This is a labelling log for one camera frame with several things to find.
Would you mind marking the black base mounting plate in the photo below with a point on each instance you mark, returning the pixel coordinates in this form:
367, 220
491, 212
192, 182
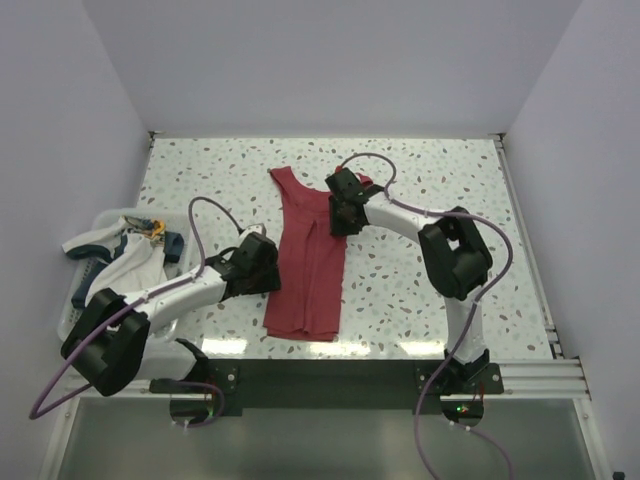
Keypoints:
232, 386

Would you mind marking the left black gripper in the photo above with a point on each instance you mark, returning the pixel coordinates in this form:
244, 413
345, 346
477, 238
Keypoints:
271, 280

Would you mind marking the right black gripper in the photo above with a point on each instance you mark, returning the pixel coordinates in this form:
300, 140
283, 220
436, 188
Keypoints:
338, 228

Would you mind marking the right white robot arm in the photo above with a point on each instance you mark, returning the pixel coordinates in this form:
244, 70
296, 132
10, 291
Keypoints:
455, 256

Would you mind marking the white navy tank top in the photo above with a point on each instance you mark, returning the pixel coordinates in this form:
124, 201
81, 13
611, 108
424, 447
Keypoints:
128, 254

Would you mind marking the red tank top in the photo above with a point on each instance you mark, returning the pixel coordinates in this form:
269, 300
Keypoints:
311, 262

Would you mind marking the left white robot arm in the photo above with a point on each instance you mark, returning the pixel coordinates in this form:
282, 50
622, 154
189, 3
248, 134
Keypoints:
114, 342

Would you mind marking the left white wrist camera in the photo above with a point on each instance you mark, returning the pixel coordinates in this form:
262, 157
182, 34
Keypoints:
255, 228

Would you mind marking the white plastic laundry basket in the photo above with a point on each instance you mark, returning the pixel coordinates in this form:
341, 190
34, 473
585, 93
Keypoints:
176, 222

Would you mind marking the colourful printed garment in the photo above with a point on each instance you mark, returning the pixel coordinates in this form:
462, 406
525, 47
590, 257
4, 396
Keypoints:
153, 229

